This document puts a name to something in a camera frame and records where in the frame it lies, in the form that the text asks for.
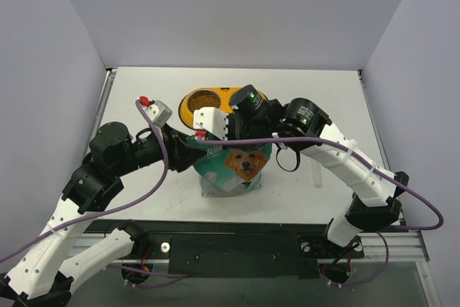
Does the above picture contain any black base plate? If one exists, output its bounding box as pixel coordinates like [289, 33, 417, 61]
[86, 220, 369, 285]

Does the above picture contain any green pet food bag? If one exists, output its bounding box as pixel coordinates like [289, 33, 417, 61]
[193, 145, 272, 198]

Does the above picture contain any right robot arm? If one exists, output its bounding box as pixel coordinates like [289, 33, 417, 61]
[228, 85, 409, 256]

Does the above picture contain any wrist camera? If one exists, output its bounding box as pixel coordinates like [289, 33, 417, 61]
[193, 107, 229, 140]
[139, 96, 173, 128]

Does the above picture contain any yellow double bowl feeder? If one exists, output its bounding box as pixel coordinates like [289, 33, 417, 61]
[178, 86, 269, 130]

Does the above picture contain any left steel bowl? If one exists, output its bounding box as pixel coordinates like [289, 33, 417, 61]
[186, 89, 221, 113]

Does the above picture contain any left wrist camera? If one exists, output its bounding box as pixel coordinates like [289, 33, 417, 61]
[139, 96, 173, 128]

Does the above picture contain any clear plastic scoop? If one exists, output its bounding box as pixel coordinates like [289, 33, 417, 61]
[311, 160, 323, 188]

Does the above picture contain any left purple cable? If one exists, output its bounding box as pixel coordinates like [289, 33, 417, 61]
[0, 100, 170, 265]

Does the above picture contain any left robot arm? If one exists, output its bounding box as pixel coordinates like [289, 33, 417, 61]
[1, 122, 206, 306]

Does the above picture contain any kibble in left bowl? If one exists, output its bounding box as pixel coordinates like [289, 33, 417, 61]
[188, 94, 220, 111]

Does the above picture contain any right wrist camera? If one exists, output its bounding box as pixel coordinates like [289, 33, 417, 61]
[193, 107, 229, 140]

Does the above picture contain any aluminium frame rail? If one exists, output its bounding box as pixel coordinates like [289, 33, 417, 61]
[35, 231, 431, 307]

